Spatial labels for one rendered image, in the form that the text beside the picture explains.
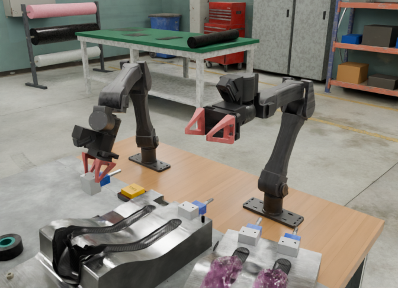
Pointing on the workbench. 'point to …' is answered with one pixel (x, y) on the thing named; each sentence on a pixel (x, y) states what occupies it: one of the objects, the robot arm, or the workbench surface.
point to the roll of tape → (10, 246)
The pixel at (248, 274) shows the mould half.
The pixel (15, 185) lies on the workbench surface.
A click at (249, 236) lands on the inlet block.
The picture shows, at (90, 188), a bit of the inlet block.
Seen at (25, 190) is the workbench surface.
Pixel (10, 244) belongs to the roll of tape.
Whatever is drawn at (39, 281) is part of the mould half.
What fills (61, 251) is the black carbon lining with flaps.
